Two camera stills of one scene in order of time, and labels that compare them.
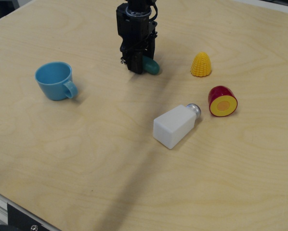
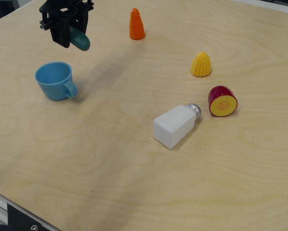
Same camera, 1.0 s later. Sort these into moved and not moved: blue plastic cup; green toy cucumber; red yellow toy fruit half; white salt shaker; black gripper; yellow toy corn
Moved: black gripper; green toy cucumber
Not moved: yellow toy corn; white salt shaker; blue plastic cup; red yellow toy fruit half
